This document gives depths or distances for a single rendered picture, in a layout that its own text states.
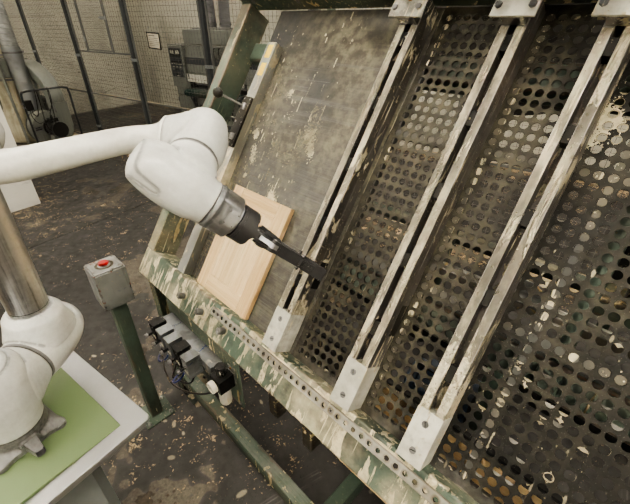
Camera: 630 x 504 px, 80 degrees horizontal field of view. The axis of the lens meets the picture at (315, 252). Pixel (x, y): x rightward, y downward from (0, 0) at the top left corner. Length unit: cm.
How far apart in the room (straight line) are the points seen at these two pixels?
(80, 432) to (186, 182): 88
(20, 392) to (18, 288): 26
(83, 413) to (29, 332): 29
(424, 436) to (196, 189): 70
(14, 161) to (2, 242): 37
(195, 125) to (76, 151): 23
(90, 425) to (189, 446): 85
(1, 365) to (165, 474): 108
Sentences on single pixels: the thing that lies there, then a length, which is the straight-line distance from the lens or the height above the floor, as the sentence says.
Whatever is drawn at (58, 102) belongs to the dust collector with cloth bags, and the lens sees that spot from 671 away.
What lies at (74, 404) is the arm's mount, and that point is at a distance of 143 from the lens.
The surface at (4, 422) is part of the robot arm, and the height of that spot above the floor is 90.
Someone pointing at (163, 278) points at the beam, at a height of 85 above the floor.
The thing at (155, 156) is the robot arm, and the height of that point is 156.
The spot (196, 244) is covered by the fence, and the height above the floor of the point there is 100.
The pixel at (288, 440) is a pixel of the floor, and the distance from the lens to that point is 207.
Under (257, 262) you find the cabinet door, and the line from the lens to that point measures 130.
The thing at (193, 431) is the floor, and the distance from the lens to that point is 218.
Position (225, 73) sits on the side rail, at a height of 157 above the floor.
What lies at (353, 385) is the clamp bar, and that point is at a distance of 100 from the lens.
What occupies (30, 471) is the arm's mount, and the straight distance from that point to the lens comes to 135.
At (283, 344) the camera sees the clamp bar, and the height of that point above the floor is 93.
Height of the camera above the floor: 176
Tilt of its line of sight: 32 degrees down
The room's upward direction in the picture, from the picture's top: straight up
